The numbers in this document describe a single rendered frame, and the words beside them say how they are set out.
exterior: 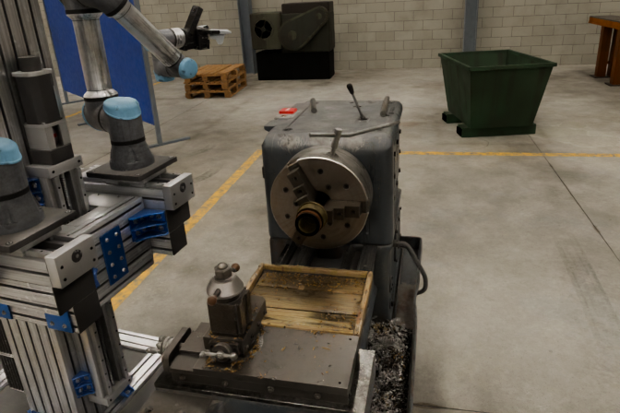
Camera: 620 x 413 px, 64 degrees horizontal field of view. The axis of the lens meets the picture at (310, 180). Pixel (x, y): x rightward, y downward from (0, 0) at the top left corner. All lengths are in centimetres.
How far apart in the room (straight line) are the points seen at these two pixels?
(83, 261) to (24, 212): 20
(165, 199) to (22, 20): 68
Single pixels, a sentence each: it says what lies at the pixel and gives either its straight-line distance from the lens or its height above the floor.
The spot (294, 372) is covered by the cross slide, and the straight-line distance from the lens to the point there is 110.
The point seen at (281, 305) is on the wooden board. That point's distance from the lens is 144.
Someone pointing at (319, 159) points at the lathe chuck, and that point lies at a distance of 150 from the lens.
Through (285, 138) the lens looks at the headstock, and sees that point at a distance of 170.
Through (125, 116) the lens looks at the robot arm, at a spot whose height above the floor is 135.
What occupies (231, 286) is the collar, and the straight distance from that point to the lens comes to 107.
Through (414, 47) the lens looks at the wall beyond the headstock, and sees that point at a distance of 1139.
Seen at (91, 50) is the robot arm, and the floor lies 156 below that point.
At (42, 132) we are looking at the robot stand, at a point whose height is 136.
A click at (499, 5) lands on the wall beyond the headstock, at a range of 1144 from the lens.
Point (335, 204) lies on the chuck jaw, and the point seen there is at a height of 110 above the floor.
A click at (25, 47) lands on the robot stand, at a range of 176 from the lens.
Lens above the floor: 171
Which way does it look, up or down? 21 degrees down
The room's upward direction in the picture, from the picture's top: 3 degrees counter-clockwise
